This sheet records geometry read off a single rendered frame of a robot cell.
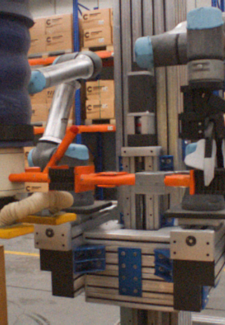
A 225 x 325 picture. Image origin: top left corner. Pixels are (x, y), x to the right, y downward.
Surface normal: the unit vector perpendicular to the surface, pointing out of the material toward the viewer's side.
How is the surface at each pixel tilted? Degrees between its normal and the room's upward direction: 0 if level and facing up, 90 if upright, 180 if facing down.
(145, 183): 90
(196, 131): 89
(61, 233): 90
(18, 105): 81
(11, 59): 68
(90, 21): 93
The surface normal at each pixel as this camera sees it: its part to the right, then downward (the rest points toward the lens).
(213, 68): 0.22, 0.04
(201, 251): -0.38, 0.06
